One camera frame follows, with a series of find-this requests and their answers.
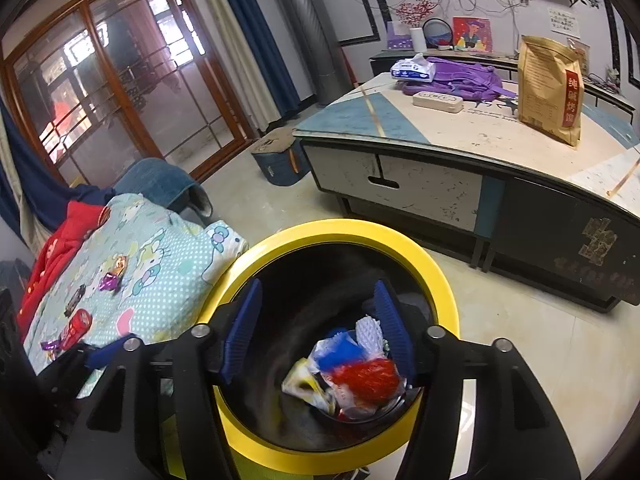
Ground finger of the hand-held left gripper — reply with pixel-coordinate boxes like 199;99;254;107
47;332;138;401

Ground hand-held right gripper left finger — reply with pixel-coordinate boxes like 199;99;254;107
37;277;266;480

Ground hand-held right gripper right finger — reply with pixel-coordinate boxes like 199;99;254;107
372;279;608;480

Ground white foam fruit net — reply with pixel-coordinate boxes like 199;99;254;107
354;315;388;356

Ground red candy wrapper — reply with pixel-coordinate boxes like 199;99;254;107
60;308;93;350

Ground red plastic bag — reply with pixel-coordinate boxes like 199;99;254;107
332;357;406;403

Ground blue plastic piece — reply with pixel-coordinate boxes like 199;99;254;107
315;327;371;373

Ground yellow and white snack packet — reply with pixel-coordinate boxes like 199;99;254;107
281;357;336;408

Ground white and orange plastic bag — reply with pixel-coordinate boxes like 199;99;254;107
306;335;381;421

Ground yellow and black trash bin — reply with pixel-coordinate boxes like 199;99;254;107
165;217;461;480

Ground brown snack wrapper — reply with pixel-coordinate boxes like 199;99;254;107
65;284;87;317

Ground cartoon cat printed bedsheet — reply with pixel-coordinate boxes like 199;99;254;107
22;192;249;401

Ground red flowered blanket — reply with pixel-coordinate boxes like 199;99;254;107
15;200;111;338

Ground blue jeans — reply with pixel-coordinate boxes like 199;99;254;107
115;157;213;221

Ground blue stool with brown top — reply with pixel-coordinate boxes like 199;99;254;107
250;127;311;187

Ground dark blue curtain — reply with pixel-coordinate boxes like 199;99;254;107
0;100;116;241
210;0;321;111

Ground blue and beige coffee table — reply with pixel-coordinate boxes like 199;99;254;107
292;72;640;313

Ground beige curtain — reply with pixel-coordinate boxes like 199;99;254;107
192;0;281;133
0;110;36;246

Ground beige power strip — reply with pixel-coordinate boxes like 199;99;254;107
412;91;465;112

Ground white tissue packet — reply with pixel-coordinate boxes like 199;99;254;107
390;53;433;83

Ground purple backpack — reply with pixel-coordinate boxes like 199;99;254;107
395;56;518;101

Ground wooden glass sliding door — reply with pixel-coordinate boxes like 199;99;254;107
0;0;261;186

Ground brown paper food bag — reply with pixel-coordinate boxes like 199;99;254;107
517;35;585;148

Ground purple box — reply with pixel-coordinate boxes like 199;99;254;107
386;22;416;51

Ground round blue ornament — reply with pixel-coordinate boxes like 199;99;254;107
422;17;453;50

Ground colourful painting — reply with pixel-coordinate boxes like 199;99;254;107
452;16;493;53

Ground silver standing air conditioner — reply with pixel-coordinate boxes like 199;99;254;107
260;0;351;106

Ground red branch decoration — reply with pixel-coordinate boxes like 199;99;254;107
395;0;438;28

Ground white paper wall note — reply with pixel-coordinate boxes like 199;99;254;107
547;7;581;38

